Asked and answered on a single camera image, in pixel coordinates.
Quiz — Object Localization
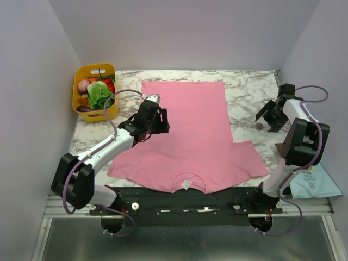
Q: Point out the pink t-shirt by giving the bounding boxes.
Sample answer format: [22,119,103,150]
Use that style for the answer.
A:
[108,82,268,194]

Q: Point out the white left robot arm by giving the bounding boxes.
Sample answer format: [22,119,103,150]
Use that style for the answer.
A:
[51,94,169,215]

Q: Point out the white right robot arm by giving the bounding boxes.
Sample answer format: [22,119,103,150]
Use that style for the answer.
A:
[250,83,330,213]

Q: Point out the red toy pepper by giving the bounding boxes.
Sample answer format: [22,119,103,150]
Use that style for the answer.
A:
[103,78,115,93]

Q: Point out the green toy lettuce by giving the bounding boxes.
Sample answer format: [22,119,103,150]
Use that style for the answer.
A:
[87,81,115,109]

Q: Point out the purple toy eggplant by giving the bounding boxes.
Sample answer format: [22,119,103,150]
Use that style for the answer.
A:
[76,105,94,113]

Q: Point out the blue snack bag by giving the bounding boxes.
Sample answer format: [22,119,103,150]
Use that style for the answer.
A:
[283,163,343,199]

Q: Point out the yellow plastic basket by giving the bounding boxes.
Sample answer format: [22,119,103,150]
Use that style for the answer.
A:
[72,63,118,122]

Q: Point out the purple toy onion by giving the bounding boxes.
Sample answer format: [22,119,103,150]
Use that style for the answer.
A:
[78,79,91,94]

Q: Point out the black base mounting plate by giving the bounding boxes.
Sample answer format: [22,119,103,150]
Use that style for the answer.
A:
[80,187,282,227]

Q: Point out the aluminium frame rail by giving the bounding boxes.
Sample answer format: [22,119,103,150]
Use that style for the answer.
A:
[43,195,334,218]

